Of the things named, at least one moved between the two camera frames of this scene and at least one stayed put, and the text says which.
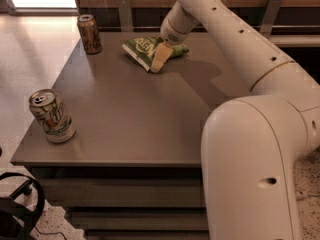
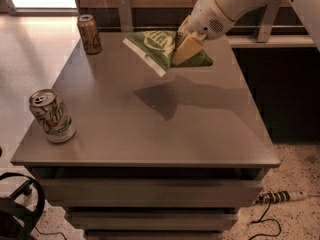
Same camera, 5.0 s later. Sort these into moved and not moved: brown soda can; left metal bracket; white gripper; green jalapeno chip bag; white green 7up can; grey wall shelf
Moved: green jalapeno chip bag; white gripper
Not moved: brown soda can; white green 7up can; left metal bracket; grey wall shelf
